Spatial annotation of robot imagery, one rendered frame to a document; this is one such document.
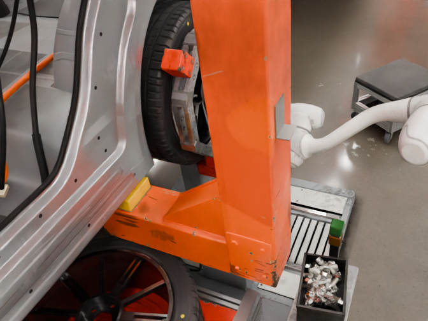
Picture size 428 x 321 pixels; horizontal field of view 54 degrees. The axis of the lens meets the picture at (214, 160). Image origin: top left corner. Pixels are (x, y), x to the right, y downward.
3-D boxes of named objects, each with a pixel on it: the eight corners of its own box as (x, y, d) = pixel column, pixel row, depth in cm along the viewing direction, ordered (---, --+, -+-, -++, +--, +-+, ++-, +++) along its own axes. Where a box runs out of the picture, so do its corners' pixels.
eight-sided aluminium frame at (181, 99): (238, 109, 206) (228, -3, 172) (251, 111, 203) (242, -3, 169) (186, 179, 169) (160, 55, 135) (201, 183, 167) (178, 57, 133)
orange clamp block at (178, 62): (176, 57, 146) (164, 48, 138) (196, 58, 143) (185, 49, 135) (172, 76, 146) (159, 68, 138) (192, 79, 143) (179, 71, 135)
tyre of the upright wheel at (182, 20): (79, 60, 138) (139, 186, 185) (138, 67, 129) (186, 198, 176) (171, -31, 176) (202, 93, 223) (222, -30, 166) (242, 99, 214)
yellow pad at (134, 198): (121, 179, 159) (118, 169, 156) (152, 186, 153) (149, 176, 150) (99, 204, 150) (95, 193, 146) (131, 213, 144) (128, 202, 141)
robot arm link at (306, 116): (290, 97, 184) (282, 124, 181) (325, 102, 178) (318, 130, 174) (293, 108, 193) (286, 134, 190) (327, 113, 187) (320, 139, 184)
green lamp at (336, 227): (331, 225, 137) (332, 217, 135) (344, 228, 136) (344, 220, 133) (328, 234, 135) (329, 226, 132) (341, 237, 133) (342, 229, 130)
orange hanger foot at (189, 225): (129, 204, 171) (106, 136, 149) (249, 238, 150) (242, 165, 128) (105, 234, 159) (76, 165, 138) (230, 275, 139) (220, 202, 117)
